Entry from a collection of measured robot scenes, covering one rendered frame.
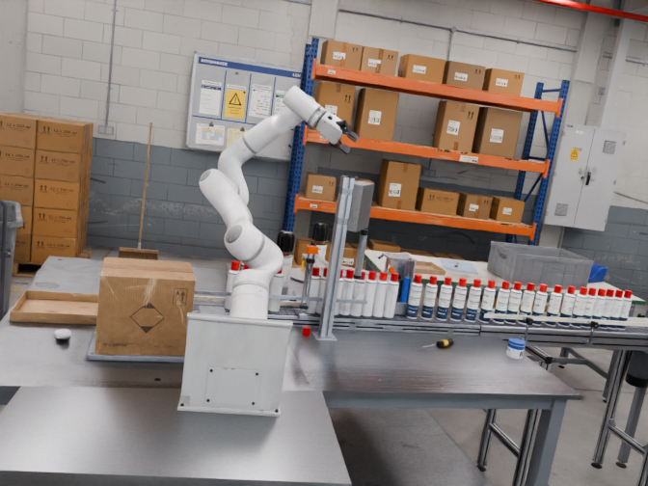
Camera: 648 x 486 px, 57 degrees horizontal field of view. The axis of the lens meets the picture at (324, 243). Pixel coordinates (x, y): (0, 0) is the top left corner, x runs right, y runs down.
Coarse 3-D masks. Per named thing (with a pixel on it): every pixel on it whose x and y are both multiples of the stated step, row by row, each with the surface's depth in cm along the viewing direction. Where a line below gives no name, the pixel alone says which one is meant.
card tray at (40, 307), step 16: (16, 304) 226; (32, 304) 237; (48, 304) 240; (64, 304) 242; (80, 304) 245; (96, 304) 248; (16, 320) 219; (32, 320) 220; (48, 320) 221; (64, 320) 223; (80, 320) 224
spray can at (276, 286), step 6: (282, 270) 253; (276, 276) 251; (282, 276) 252; (276, 282) 252; (282, 282) 253; (270, 288) 254; (276, 288) 252; (282, 288) 255; (276, 294) 253; (270, 300) 254; (276, 300) 253; (270, 306) 254; (276, 306) 254
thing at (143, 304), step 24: (120, 264) 206; (144, 264) 210; (168, 264) 215; (120, 288) 193; (144, 288) 196; (168, 288) 198; (192, 288) 200; (120, 312) 195; (144, 312) 197; (168, 312) 200; (96, 336) 195; (120, 336) 197; (144, 336) 199; (168, 336) 202
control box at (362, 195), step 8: (360, 184) 236; (368, 184) 243; (352, 192) 237; (360, 192) 236; (368, 192) 244; (352, 200) 237; (360, 200) 236; (368, 200) 247; (352, 208) 238; (360, 208) 237; (368, 208) 249; (352, 216) 238; (360, 216) 239; (368, 216) 252; (352, 224) 239; (360, 224) 241
